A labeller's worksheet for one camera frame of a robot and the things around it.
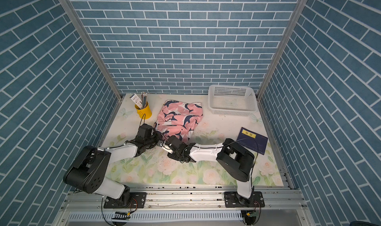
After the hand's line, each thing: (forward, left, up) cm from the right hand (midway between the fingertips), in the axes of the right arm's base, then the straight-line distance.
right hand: (173, 147), depth 89 cm
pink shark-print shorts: (+22, 0, -1) cm, 22 cm away
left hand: (+7, +5, 0) cm, 9 cm away
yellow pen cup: (+21, +23, +5) cm, 32 cm away
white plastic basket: (+46, -39, -3) cm, 60 cm away
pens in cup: (+28, +24, +11) cm, 38 cm away
